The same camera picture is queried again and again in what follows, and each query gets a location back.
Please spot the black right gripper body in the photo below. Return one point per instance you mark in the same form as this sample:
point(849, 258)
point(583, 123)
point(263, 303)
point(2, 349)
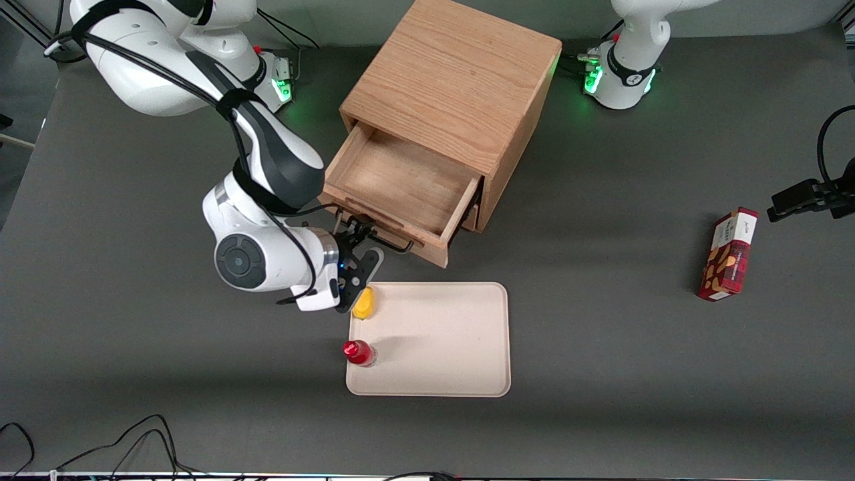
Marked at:
point(349, 240)

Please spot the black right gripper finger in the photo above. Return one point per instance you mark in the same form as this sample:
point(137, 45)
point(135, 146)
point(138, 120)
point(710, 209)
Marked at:
point(364, 230)
point(344, 224)

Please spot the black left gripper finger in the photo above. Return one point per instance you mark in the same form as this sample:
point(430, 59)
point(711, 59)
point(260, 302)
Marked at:
point(798, 190)
point(791, 210)

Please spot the wooden drawer with worn front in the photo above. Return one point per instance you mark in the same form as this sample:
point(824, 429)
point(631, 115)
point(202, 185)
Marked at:
point(401, 180)

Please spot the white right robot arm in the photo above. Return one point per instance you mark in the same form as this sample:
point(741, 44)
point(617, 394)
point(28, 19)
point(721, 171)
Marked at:
point(267, 167)

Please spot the wooden two-drawer cabinet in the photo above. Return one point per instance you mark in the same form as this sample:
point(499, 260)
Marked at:
point(461, 73)

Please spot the yellow toy fruit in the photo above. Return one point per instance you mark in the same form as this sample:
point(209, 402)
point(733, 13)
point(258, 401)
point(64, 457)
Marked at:
point(365, 307)

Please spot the red snack box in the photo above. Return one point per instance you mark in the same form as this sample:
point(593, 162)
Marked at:
point(728, 257)

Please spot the small red bottle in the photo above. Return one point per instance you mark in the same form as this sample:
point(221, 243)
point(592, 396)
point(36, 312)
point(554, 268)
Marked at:
point(357, 352)

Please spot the beige plastic tray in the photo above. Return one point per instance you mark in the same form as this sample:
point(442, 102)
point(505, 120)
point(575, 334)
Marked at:
point(447, 341)

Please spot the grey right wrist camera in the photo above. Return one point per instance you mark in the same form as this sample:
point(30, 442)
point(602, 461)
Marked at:
point(374, 258)

